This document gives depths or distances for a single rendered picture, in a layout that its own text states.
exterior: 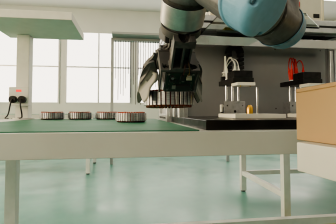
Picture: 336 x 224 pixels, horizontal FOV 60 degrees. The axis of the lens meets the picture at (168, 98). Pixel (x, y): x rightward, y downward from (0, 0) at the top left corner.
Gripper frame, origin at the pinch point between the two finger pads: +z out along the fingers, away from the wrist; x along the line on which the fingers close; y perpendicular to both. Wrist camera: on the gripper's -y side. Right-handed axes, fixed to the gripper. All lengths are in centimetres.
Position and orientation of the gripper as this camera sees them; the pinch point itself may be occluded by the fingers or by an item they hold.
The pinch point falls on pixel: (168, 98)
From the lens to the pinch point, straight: 65.3
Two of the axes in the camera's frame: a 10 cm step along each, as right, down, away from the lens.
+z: -1.0, 7.2, 6.8
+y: 1.1, 6.9, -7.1
